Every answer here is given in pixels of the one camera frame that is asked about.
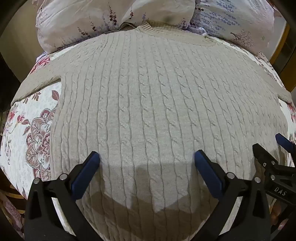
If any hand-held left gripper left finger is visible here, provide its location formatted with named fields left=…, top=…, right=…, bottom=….
left=24, top=151, right=100, bottom=241

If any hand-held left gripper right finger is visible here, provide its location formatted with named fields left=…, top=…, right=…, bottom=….
left=194, top=149, right=272, bottom=241

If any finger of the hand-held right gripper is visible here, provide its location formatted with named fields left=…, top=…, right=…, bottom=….
left=275, top=133, right=296, bottom=153
left=253, top=143, right=278, bottom=168

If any cream cable-knit sweater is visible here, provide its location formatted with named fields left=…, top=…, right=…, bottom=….
left=10, top=20, right=293, bottom=241

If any person's right hand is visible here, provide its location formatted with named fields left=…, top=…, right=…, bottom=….
left=270, top=201, right=285, bottom=226

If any floral quilted bedspread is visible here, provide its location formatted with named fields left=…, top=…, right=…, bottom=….
left=0, top=50, right=296, bottom=234

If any patterned brown cloth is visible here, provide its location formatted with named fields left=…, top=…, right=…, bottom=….
left=0, top=185, right=26, bottom=238

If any lavender print pillow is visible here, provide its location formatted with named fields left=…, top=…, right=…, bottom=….
left=189, top=0, right=278, bottom=56

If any wooden furniture frame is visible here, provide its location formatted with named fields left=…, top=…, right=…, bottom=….
left=269, top=22, right=296, bottom=90

